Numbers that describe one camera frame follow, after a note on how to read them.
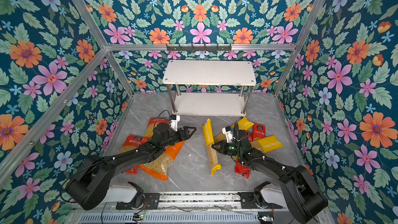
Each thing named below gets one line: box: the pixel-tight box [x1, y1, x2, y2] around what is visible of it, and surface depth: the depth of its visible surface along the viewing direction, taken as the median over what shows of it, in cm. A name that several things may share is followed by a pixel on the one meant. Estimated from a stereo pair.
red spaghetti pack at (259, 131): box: [252, 122, 266, 142], surface depth 98 cm
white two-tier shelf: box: [162, 60, 257, 117], surface depth 89 cm
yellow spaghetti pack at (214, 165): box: [202, 118, 222, 176], surface depth 83 cm
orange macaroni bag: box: [138, 140, 186, 181], surface depth 82 cm
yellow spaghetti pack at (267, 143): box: [249, 133, 284, 154], surface depth 91 cm
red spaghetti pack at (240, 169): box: [234, 160, 252, 180], surface depth 81 cm
